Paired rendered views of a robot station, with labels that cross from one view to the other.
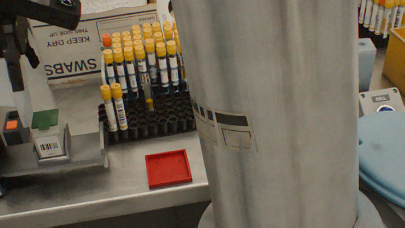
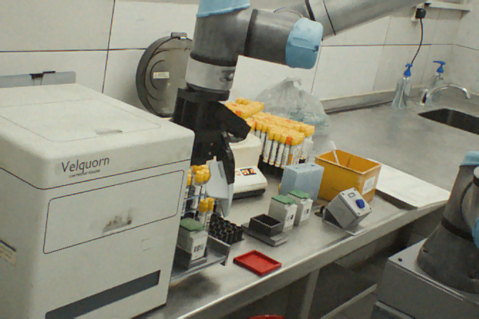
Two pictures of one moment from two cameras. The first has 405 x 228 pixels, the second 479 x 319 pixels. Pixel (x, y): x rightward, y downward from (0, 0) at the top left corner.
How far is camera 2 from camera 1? 1.03 m
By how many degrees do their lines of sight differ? 47
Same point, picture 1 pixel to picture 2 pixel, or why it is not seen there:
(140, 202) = (259, 288)
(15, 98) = (229, 189)
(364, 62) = (317, 178)
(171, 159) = (251, 258)
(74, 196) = (218, 292)
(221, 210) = not seen: outside the picture
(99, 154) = (219, 254)
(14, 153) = not seen: hidden behind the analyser
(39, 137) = (197, 238)
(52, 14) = (242, 126)
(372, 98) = (348, 195)
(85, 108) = not seen: hidden behind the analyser
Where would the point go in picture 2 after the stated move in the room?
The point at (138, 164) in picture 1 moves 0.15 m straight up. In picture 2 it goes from (234, 265) to (249, 191)
